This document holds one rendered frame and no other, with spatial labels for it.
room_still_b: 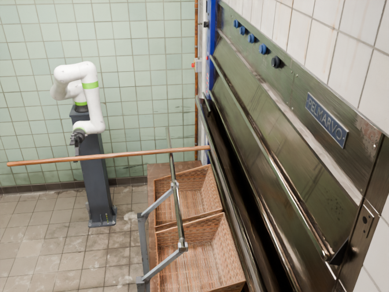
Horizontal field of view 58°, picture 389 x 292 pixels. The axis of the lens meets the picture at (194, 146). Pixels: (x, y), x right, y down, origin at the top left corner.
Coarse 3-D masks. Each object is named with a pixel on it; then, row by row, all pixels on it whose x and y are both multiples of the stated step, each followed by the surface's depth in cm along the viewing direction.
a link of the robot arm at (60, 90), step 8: (72, 64) 238; (56, 72) 232; (64, 72) 232; (72, 72) 235; (56, 80) 236; (64, 80) 234; (72, 80) 238; (56, 88) 254; (64, 88) 252; (56, 96) 267; (64, 96) 271
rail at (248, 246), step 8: (200, 104) 242; (208, 128) 213; (208, 136) 207; (216, 152) 189; (216, 160) 185; (224, 176) 170; (232, 192) 160; (232, 200) 155; (240, 216) 146; (240, 224) 142; (248, 240) 135; (248, 248) 131; (248, 256) 130; (256, 264) 125; (256, 272) 122; (256, 280) 121; (264, 288) 117
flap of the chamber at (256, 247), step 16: (224, 144) 203; (224, 160) 187; (240, 176) 177; (240, 192) 165; (240, 208) 154; (256, 208) 157; (256, 224) 147; (240, 240) 140; (256, 240) 139; (256, 256) 131; (272, 256) 133; (272, 272) 126; (256, 288) 120; (272, 288) 120; (288, 288) 121
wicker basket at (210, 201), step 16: (176, 176) 286; (192, 176) 288; (208, 176) 281; (160, 192) 293; (192, 192) 295; (208, 192) 274; (160, 208) 277; (192, 208) 278; (208, 208) 267; (176, 224) 240
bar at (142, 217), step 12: (168, 132) 263; (168, 144) 247; (168, 156) 236; (168, 192) 210; (156, 204) 214; (144, 216) 217; (180, 216) 185; (144, 228) 221; (180, 228) 177; (144, 240) 227; (180, 240) 170; (144, 252) 232; (180, 252) 167; (144, 264) 238; (168, 264) 173; (144, 276) 177; (144, 288) 178
